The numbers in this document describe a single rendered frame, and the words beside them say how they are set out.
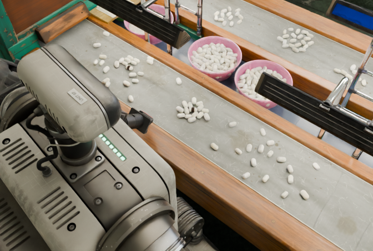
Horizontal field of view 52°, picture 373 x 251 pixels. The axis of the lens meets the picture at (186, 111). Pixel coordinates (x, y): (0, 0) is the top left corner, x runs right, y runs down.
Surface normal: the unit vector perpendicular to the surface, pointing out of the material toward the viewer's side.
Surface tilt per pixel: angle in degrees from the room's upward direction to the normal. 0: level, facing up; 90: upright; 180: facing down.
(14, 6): 90
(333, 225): 0
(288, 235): 0
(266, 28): 0
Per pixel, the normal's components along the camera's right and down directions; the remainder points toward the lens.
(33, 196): 0.00, -0.63
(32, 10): 0.78, 0.48
